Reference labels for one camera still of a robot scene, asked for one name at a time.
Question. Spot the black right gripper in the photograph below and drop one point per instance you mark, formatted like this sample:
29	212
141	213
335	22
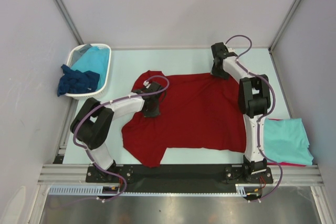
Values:
223	75

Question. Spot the pink folded t shirt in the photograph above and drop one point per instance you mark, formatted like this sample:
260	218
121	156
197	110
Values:
288	164

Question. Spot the white slotted cable duct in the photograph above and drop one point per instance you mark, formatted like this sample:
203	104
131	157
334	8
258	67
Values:
109	191

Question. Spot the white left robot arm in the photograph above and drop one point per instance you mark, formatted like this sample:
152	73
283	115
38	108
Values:
91	125

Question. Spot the light blue folded t shirt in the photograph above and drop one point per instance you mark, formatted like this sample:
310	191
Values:
286	140

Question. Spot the navy blue t shirt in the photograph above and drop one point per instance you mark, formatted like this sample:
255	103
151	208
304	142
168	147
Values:
77	82

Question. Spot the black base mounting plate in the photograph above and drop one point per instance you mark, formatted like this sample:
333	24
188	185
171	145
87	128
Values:
187	175

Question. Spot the grey t shirt in basket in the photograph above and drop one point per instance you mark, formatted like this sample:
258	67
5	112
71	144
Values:
78	53

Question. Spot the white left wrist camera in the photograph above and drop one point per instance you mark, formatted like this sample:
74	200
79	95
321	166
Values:
147	84

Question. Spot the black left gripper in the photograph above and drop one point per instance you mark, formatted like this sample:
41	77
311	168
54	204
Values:
154	114

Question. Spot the white laundry basket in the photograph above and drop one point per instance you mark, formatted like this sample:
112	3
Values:
98	93

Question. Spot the aluminium frame rail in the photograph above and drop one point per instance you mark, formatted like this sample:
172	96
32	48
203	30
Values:
70	174

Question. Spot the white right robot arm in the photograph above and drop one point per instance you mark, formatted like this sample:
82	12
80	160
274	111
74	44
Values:
253	101

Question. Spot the red t shirt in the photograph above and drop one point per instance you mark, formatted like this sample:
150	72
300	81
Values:
198	111

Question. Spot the turquoise t shirt in basket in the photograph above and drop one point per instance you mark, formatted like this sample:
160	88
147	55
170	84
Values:
95	60

